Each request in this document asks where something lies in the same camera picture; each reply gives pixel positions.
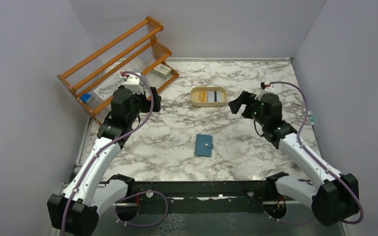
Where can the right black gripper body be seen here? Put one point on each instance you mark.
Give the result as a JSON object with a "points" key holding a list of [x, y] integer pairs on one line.
{"points": [[256, 110]]}

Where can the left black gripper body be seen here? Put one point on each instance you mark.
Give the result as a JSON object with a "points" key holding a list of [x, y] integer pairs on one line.
{"points": [[140, 101]]}

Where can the green white item at edge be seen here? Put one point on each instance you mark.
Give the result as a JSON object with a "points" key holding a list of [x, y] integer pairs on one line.
{"points": [[311, 118]]}

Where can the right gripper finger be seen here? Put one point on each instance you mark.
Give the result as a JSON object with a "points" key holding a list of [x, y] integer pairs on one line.
{"points": [[247, 96], [236, 104]]}

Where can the small white green box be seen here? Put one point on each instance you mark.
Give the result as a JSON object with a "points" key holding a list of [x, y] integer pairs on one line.
{"points": [[162, 71]]}

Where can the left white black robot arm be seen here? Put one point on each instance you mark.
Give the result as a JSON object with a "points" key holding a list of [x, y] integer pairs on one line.
{"points": [[78, 208]]}

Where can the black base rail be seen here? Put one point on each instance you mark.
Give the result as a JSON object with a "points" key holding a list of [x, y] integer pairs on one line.
{"points": [[196, 197]]}

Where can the blue leather card holder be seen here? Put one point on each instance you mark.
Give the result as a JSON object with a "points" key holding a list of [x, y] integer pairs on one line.
{"points": [[203, 145]]}

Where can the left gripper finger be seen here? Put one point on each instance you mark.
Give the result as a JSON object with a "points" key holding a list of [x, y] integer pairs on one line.
{"points": [[157, 104], [153, 92]]}

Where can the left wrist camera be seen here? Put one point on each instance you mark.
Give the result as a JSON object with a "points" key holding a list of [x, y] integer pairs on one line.
{"points": [[133, 83]]}

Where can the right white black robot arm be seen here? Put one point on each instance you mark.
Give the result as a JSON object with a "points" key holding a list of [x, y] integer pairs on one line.
{"points": [[331, 195]]}

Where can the orange wooden rack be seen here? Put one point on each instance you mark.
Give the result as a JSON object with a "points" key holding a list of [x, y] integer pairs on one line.
{"points": [[137, 49]]}

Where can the beige oval tray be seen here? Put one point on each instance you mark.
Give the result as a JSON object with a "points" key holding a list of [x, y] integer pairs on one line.
{"points": [[208, 104]]}

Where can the long clear packaged item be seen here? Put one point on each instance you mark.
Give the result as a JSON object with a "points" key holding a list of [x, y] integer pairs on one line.
{"points": [[108, 86]]}

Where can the blue cap item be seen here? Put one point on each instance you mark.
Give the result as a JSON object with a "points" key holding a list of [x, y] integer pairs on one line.
{"points": [[87, 98]]}

